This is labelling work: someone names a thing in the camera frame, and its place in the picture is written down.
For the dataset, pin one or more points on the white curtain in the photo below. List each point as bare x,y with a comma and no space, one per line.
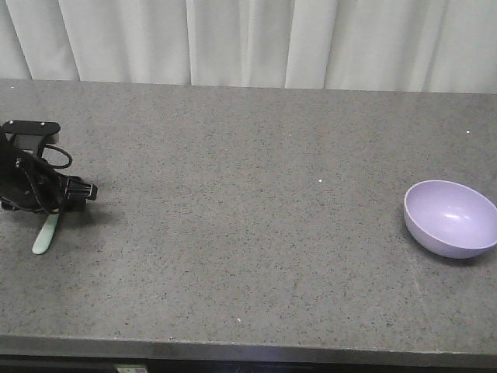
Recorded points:
413,46

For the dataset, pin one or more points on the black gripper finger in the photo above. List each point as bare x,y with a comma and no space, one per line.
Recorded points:
78,189
69,206

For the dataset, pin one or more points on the black built-in dishwasher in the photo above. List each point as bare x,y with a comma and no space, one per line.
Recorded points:
66,364

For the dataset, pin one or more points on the black disinfection cabinet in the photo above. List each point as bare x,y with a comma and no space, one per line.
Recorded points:
255,367

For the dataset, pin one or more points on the pale green plastic spoon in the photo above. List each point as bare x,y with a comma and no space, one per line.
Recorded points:
44,238

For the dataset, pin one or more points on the lilac plastic bowl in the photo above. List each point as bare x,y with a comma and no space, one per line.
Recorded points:
450,219

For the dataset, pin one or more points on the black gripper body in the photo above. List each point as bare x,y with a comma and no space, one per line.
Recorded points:
29,183

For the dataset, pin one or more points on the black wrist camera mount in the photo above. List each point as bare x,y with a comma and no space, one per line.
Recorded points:
31,136

